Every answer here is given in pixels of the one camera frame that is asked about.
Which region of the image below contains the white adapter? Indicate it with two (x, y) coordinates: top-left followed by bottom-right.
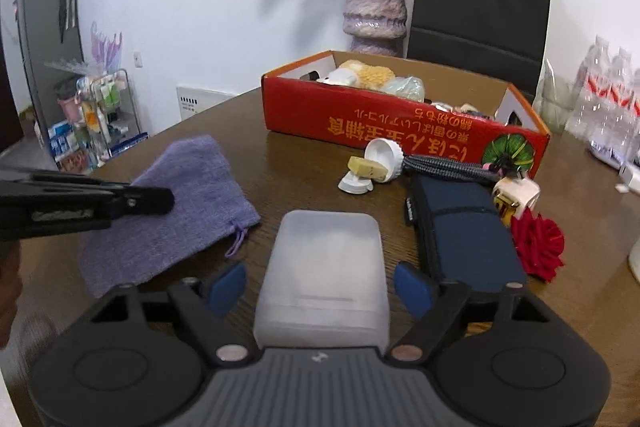
(617, 162), (640, 195)

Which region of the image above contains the grey cabinet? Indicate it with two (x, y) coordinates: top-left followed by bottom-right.
(17, 0), (86, 118)

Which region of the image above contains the navy fabric case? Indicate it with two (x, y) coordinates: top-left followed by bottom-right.
(404, 174), (528, 295)

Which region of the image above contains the beige plush toy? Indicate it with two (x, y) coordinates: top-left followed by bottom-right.
(340, 59), (396, 94)

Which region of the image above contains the white round object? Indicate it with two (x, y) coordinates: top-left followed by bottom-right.
(625, 237), (640, 283)

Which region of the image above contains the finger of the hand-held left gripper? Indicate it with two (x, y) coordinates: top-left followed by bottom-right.
(0, 169), (176, 244)

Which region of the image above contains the purple cloth pouch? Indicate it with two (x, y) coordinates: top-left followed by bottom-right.
(80, 134), (262, 299)

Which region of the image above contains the translucent plastic box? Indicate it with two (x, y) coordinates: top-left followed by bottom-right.
(252, 209), (392, 350)

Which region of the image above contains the white round container with sponge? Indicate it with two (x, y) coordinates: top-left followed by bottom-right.
(364, 139), (406, 182)

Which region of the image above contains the pack of water bottles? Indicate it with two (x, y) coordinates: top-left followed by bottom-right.
(565, 34), (640, 168)

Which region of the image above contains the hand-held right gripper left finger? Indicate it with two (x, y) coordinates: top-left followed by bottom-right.
(87, 261), (263, 368)

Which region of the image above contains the white yellow packet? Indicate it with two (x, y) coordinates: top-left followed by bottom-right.
(492, 174), (542, 228)

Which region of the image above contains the red fabric rose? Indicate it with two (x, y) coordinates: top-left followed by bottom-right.
(510, 207), (566, 283)

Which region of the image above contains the wooden desktop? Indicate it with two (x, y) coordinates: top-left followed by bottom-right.
(10, 87), (640, 427)

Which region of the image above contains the wire storage rack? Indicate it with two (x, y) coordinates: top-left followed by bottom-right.
(45, 69), (148, 172)

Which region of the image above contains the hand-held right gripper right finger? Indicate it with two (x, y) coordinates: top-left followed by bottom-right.
(385, 261), (551, 365)

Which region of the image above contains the small white cap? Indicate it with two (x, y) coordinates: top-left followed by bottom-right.
(339, 172), (375, 195)

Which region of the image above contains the white wall unit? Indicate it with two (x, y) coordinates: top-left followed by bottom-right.
(176, 86), (236, 115)

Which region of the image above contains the purple textured vase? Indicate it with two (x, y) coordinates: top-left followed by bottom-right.
(342, 0), (408, 56)

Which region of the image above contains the red cardboard box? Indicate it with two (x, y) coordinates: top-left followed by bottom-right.
(261, 50), (551, 180)

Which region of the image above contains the black braided cord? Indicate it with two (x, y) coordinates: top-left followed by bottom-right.
(402, 154), (503, 182)

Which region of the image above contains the white soft item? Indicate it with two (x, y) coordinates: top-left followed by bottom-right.
(316, 69), (358, 86)

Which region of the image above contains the clear plastic container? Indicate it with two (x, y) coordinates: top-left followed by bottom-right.
(537, 59), (581, 135)

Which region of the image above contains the pale green bag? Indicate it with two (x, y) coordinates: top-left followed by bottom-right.
(382, 76), (426, 102)

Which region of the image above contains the purple wrapped bouquet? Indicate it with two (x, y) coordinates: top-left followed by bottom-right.
(90, 22), (123, 72)

